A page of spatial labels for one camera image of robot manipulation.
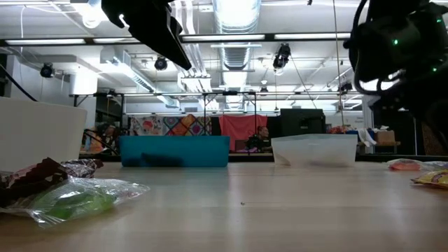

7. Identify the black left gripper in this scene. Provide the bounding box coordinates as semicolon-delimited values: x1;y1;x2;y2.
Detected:
100;0;193;71

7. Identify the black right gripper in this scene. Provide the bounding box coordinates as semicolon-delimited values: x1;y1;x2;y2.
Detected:
370;69;448;153

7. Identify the green hard candy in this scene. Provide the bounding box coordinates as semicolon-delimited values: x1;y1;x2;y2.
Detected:
421;160;448;172
0;176;151;229

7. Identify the orange hard candy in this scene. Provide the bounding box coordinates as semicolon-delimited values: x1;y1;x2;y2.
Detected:
386;157;426;172

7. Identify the yellow candy pack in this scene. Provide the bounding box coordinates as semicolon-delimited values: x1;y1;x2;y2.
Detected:
409;169;448;190

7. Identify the cardboard box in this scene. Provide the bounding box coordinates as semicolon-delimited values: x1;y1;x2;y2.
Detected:
376;129;396;144

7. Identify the ceiling light strip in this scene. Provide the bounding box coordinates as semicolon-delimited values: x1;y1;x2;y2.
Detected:
274;33;351;40
180;34;266;41
5;38;87;46

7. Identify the black pipe rig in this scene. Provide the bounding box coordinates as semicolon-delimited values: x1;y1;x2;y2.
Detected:
69;90;363;155

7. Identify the white cloth pile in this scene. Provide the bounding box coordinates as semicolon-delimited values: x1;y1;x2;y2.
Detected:
356;127;377;148

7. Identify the floral patterned quilt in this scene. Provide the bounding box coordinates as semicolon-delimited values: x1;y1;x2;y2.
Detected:
129;115;164;137

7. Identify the colourful geometric quilt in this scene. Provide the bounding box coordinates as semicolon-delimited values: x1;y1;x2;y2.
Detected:
162;114;213;137

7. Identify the blue plastic bin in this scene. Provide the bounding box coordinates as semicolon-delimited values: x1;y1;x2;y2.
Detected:
118;135;231;168

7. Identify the person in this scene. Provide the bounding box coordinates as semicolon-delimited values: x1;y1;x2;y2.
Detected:
244;125;273;153
82;122;120;155

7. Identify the red hanging cloth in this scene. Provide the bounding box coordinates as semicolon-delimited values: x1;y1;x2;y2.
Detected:
219;114;269;151

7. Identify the clear plastic bin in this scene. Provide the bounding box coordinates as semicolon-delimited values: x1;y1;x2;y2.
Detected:
270;133;359;168

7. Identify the black cabinet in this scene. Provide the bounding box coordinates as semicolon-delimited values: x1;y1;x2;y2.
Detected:
279;108;326;138

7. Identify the white plastic bin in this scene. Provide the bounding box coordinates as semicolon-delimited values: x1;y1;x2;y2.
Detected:
0;97;88;172

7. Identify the silver ventilation duct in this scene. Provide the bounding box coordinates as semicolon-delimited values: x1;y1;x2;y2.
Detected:
211;0;262;71

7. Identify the thin hanging cable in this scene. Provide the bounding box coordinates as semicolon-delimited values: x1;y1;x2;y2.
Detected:
332;0;346;134

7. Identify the black aluminium table frame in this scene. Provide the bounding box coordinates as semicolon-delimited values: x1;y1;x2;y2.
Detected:
78;153;448;163

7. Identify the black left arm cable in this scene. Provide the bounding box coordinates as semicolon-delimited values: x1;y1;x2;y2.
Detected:
0;64;38;103

